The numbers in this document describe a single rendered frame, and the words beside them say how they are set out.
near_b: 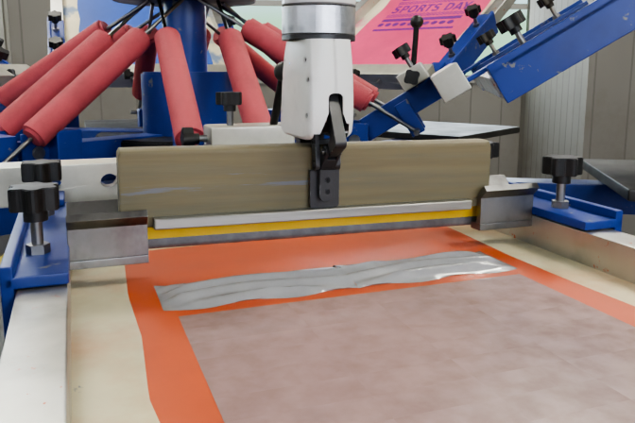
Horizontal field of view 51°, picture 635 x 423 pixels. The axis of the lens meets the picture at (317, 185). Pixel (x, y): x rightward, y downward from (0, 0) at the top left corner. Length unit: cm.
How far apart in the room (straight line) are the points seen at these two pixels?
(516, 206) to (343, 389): 41
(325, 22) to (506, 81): 52
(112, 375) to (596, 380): 32
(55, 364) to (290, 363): 16
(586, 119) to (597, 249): 337
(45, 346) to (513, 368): 31
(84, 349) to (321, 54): 34
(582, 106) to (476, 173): 336
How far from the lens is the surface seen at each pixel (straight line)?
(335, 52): 65
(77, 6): 258
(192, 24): 149
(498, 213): 79
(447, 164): 75
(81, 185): 89
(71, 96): 127
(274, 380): 46
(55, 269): 58
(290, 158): 68
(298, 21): 67
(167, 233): 67
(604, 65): 414
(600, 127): 415
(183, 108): 116
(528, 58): 113
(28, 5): 451
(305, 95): 65
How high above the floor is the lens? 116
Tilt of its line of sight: 10 degrees down
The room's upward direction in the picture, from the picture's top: straight up
